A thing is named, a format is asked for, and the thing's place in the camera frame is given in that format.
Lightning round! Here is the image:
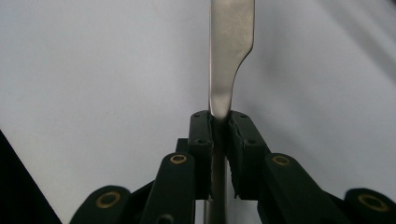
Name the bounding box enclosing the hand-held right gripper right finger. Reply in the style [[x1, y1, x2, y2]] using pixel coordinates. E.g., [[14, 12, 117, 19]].
[[227, 109, 271, 201]]

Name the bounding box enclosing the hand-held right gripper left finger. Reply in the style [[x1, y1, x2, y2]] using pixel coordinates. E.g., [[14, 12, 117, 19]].
[[176, 109, 215, 201]]

